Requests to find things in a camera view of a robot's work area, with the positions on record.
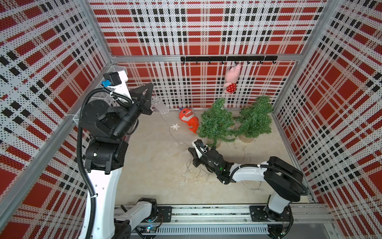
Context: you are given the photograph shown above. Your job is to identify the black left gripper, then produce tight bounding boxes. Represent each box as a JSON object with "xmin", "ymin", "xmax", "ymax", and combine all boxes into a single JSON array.
[{"xmin": 111, "ymin": 83, "xmax": 153, "ymax": 140}]

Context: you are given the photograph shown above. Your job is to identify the clear string light wire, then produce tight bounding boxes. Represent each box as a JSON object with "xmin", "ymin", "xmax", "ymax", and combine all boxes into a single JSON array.
[{"xmin": 158, "ymin": 112, "xmax": 266, "ymax": 192}]

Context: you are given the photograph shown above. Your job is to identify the green christmas tree wooden base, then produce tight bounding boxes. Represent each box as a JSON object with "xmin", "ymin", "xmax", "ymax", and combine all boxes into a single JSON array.
[{"xmin": 197, "ymin": 98, "xmax": 236, "ymax": 147}]

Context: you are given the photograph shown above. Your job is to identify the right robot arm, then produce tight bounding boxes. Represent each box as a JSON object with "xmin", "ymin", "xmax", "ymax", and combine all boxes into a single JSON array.
[{"xmin": 188, "ymin": 143, "xmax": 309, "ymax": 222}]

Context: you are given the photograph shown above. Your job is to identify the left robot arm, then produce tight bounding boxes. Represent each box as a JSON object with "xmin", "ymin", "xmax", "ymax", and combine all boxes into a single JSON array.
[{"xmin": 76, "ymin": 83, "xmax": 157, "ymax": 239}]

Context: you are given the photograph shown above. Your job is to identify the red plush monster toy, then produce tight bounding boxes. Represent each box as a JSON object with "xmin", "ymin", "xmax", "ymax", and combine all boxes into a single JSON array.
[{"xmin": 179, "ymin": 108, "xmax": 199, "ymax": 134}]

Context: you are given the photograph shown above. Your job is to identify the pink plush pig toy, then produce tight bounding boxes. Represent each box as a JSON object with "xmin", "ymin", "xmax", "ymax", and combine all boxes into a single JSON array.
[{"xmin": 223, "ymin": 64, "xmax": 242, "ymax": 94}]

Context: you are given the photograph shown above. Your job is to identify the green circuit board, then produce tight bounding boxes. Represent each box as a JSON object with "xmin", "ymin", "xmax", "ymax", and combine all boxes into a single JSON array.
[{"xmin": 140, "ymin": 225, "xmax": 157, "ymax": 234}]

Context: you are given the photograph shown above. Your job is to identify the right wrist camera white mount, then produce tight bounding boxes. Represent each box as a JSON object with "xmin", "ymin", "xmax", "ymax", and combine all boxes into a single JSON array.
[{"xmin": 192, "ymin": 139, "xmax": 209, "ymax": 153}]

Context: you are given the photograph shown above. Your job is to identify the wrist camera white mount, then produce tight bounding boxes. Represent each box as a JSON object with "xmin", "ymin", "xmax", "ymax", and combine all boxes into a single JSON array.
[
  {"xmin": 101, "ymin": 70, "xmax": 131, "ymax": 100},
  {"xmin": 192, "ymin": 139, "xmax": 209, "ymax": 153}
]

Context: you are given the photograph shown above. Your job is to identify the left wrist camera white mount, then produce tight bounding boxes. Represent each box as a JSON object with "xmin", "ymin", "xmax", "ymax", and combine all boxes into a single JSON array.
[{"xmin": 101, "ymin": 70, "xmax": 131, "ymax": 100}]

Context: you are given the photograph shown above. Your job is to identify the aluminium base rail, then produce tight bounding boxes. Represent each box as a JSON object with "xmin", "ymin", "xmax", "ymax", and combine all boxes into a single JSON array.
[{"xmin": 133, "ymin": 203, "xmax": 339, "ymax": 239}]

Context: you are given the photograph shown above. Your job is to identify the black hook rail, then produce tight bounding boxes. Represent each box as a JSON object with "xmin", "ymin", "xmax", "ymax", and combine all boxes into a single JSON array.
[{"xmin": 180, "ymin": 55, "xmax": 278, "ymax": 63}]

